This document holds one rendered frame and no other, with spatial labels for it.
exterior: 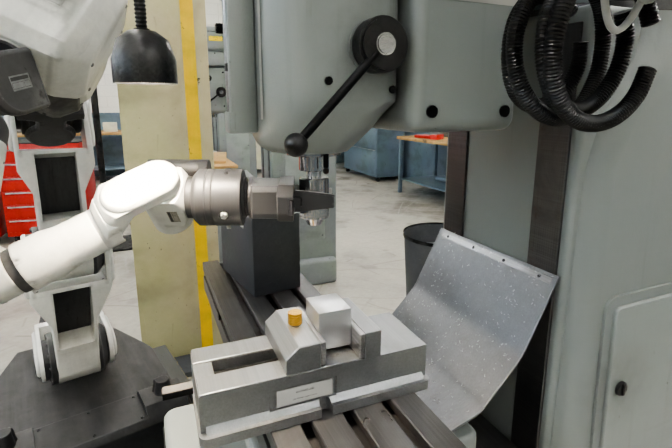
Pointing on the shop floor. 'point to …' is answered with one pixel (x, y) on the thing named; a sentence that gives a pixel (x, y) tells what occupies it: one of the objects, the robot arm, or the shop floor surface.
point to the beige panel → (177, 247)
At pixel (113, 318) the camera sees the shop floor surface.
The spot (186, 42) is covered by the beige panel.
